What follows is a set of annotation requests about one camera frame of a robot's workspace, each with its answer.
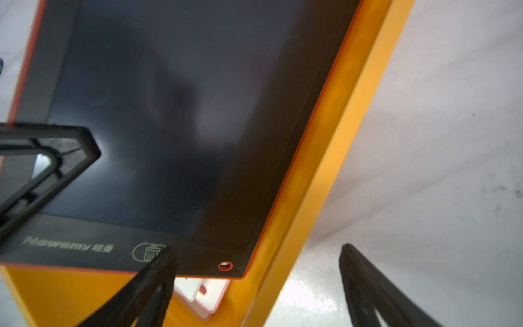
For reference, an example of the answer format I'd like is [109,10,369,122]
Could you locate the yellow plastic storage box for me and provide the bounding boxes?
[1,1,413,326]

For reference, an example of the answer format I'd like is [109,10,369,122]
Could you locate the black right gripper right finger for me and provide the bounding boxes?
[339,244,440,326]

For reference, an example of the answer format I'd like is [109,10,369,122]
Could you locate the white writing tablet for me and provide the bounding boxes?
[174,277,204,302]

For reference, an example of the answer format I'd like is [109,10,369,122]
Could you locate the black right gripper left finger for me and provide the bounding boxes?
[79,247,178,326]

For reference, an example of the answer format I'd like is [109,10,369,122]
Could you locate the pink writing tablet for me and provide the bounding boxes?
[187,279,231,321]

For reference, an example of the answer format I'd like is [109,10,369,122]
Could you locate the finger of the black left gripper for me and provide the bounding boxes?
[1,123,102,241]

